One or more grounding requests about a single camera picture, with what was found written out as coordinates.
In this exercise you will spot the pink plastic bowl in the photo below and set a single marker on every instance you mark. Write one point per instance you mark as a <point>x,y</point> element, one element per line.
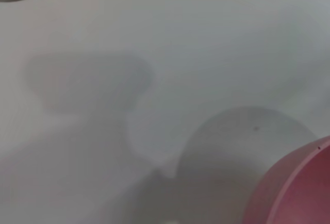
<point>299,190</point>

